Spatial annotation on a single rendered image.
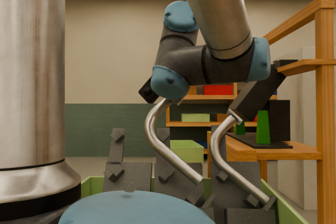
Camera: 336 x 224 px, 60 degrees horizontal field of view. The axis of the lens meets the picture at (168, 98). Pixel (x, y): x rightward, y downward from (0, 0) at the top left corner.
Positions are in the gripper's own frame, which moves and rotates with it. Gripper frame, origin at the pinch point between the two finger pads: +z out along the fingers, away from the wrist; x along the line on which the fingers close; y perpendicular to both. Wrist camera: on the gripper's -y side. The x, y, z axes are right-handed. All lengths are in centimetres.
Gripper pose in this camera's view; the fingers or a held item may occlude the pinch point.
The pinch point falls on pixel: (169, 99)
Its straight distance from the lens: 88.1
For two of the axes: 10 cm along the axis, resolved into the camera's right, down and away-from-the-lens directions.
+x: -7.0, -6.4, 3.1
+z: -0.3, 4.6, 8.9
